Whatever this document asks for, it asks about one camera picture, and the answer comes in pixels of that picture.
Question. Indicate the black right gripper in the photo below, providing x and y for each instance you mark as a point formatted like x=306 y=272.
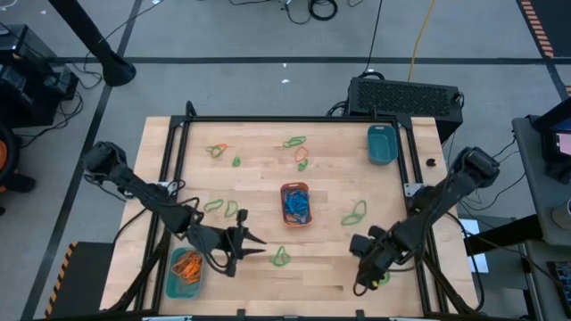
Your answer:
x=377 y=254

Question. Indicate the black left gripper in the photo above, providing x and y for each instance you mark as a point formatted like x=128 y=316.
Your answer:
x=218 y=241

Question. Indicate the green rubber band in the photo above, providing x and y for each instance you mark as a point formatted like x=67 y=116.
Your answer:
x=385 y=279
x=350 y=219
x=216 y=151
x=227 y=209
x=273 y=260
x=236 y=162
x=303 y=165
x=294 y=142
x=217 y=200
x=359 y=207

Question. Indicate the orange plastic basket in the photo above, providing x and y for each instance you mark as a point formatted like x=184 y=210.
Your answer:
x=296 y=185

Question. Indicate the dark teal plastic basket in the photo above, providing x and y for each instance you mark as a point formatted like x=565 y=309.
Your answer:
x=382 y=147

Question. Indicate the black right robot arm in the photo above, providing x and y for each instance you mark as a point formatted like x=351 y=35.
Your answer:
x=439 y=200

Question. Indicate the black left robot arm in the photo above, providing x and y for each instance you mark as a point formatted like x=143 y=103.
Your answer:
x=151 y=196

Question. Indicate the white light bar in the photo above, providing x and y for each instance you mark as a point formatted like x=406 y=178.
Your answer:
x=167 y=318
x=412 y=318

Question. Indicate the light teal plastic basket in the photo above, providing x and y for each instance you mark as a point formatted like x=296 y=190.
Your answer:
x=176 y=290

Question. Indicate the white sheet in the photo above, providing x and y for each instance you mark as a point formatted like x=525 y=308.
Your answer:
x=479 y=263

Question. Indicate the small dark round object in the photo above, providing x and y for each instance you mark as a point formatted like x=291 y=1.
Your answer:
x=431 y=162

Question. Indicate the black desk crossbar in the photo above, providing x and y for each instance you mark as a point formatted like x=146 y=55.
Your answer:
x=504 y=234

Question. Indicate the black computer tower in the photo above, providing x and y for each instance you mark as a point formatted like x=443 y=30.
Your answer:
x=401 y=100

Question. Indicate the black hazard-striped floor mat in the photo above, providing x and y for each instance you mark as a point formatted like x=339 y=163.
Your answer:
x=555 y=22
x=85 y=276

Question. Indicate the grey desk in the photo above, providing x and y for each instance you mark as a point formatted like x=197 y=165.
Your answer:
x=535 y=187

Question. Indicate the black keyboard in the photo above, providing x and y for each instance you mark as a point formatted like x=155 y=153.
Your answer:
x=563 y=281

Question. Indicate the grey round disc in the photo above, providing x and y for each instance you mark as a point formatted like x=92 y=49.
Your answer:
x=563 y=217

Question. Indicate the black monitor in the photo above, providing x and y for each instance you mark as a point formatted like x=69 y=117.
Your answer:
x=551 y=151

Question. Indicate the black pole with round base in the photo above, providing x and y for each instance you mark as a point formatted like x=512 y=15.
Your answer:
x=113 y=67

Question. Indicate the orange and black machine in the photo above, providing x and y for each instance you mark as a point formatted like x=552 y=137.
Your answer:
x=22 y=182

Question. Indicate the black equipment cart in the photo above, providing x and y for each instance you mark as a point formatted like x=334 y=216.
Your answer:
x=27 y=80

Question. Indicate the black aluminium table frame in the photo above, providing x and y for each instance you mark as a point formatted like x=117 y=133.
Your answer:
x=290 y=119

